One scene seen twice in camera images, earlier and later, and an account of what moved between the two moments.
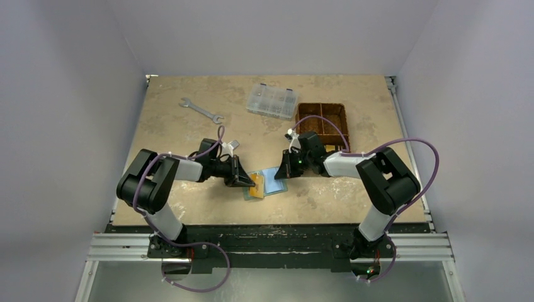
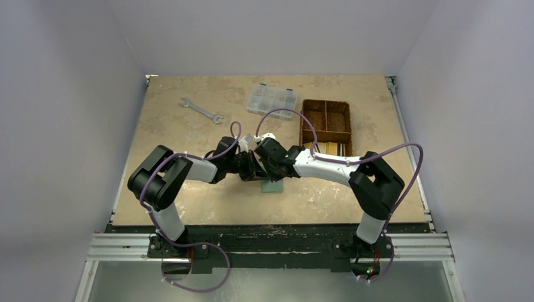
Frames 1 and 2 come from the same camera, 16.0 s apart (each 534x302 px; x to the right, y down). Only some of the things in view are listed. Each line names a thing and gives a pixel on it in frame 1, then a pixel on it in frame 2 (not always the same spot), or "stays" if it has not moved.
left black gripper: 237,176 to 251,172
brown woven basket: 330,136 stays
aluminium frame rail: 432,246 stays
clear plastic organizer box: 273,101 stays
